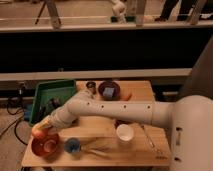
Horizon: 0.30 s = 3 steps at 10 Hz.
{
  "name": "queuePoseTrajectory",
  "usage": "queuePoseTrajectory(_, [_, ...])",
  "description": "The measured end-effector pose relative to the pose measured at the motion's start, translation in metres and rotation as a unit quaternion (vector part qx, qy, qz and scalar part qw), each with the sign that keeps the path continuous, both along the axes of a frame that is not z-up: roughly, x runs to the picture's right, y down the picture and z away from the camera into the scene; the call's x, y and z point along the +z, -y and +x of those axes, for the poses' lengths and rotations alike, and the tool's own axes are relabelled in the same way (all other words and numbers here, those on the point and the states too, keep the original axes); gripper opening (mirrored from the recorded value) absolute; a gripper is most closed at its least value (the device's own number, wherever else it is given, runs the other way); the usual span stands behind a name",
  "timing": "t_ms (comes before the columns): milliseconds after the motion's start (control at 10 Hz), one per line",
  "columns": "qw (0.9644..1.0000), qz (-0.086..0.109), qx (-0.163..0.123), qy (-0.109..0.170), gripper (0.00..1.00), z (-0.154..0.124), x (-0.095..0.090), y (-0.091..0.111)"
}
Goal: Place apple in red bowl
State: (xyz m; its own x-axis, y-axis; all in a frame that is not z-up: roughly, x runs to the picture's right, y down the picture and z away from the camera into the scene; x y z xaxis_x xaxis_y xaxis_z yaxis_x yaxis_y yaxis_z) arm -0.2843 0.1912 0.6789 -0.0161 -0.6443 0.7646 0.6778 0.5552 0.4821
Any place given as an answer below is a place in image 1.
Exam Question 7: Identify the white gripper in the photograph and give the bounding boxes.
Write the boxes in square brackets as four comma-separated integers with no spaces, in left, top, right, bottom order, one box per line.
[37,116,58,131]

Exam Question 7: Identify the red yellow apple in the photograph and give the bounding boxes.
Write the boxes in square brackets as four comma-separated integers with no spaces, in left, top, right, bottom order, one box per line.
[32,127,48,139]

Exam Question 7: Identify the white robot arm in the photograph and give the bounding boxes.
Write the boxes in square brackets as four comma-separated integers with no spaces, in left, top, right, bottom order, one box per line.
[41,36,213,171]

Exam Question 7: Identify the red bowl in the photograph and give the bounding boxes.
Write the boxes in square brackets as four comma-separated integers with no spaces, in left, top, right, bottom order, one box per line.
[31,134,59,158]

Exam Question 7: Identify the dark purple bowl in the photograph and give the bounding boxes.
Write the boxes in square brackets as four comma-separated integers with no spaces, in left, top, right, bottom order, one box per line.
[98,81,120,100]

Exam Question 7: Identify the dark object in tray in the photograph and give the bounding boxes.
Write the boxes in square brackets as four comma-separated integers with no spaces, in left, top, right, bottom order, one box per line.
[39,98,61,115]

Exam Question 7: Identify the small pink cup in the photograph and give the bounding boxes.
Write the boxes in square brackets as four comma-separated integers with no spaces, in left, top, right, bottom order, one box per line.
[44,140,56,152]

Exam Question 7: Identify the green plastic tray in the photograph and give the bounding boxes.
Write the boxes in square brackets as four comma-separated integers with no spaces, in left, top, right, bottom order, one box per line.
[29,80,77,126]

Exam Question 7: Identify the blue cup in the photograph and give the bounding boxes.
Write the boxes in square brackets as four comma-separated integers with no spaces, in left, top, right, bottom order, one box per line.
[64,138,81,154]

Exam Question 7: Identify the small dark can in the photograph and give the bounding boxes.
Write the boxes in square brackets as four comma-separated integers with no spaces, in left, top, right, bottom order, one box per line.
[86,81,96,94]

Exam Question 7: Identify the wooden spoon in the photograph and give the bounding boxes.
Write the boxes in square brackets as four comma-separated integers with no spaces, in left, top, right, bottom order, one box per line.
[81,142,108,157]

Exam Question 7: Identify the blue cube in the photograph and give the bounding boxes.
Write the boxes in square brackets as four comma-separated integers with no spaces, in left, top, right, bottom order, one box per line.
[103,87,115,99]

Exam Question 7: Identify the white cup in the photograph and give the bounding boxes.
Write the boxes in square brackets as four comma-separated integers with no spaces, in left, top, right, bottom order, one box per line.
[116,124,134,142]

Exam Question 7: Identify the orange carrot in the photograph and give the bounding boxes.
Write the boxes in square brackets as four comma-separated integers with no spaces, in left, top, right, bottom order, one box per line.
[120,93,132,101]

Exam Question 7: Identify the metal fork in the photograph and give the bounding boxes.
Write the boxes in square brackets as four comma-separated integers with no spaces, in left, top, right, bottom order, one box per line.
[141,125,160,155]

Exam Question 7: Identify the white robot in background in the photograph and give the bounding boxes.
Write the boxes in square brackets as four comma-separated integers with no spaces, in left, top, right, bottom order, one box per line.
[110,0,126,23]

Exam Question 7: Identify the black cables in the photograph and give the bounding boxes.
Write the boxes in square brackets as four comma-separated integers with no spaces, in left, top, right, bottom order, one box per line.
[0,83,31,146]

